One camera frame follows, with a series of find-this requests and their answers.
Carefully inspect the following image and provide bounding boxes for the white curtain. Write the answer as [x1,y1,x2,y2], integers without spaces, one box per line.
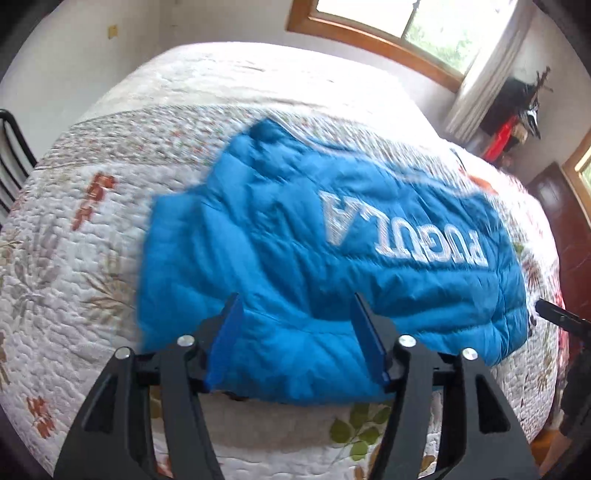
[443,0,539,144]

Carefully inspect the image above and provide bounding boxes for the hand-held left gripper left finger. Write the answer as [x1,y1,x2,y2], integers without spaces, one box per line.
[53,293,245,480]

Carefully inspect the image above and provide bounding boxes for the narrow wooden framed window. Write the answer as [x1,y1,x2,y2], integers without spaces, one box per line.
[562,138,591,195]

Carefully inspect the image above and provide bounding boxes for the black metal chair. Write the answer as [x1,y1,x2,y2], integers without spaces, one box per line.
[0,108,38,227]

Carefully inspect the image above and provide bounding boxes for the blue puffer jacket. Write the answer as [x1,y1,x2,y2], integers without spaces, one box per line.
[139,117,529,407]

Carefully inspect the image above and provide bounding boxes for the coat rack with clothes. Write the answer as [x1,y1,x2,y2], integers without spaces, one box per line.
[480,67,552,164]

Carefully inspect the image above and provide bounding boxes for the dark wooden headboard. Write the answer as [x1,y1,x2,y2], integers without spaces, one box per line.
[526,161,591,315]

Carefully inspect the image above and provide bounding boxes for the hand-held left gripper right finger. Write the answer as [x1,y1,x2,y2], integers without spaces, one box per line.
[353,292,541,480]

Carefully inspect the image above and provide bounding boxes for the white floral quilted bedspread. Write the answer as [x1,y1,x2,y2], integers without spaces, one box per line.
[0,41,570,480]

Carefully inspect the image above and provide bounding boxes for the pink floral blanket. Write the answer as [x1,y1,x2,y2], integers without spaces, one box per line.
[455,148,571,416]

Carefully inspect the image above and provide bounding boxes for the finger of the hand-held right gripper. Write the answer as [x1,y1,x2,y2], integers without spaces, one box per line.
[536,299,591,335]

